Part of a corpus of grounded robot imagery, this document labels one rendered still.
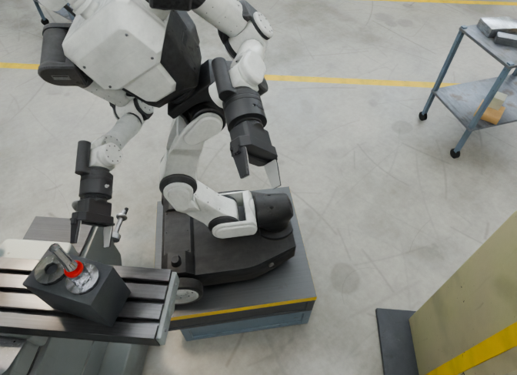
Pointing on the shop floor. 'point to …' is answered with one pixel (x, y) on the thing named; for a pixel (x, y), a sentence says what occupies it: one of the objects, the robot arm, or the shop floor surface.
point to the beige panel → (461, 318)
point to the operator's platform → (248, 294)
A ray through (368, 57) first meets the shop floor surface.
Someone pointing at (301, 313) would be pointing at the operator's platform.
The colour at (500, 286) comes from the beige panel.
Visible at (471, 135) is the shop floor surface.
